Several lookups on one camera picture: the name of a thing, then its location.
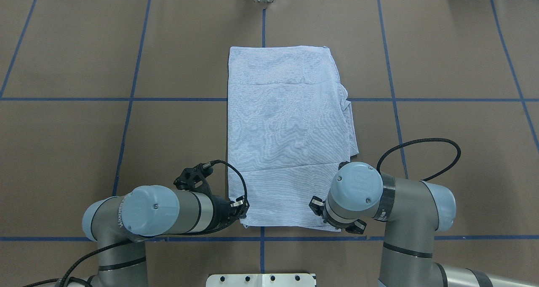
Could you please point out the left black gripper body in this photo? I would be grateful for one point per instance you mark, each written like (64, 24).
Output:
(220, 211)

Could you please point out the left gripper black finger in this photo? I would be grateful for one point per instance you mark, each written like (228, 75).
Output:
(239, 208)

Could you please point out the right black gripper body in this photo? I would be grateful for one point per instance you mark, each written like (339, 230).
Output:
(316, 205)

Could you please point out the light blue striped shirt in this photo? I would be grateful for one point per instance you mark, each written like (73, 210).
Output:
(289, 126)

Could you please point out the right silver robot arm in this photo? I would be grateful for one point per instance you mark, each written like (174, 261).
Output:
(413, 211)

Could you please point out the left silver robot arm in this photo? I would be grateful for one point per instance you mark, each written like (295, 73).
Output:
(120, 225)

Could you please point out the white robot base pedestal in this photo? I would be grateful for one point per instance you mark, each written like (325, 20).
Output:
(262, 280)

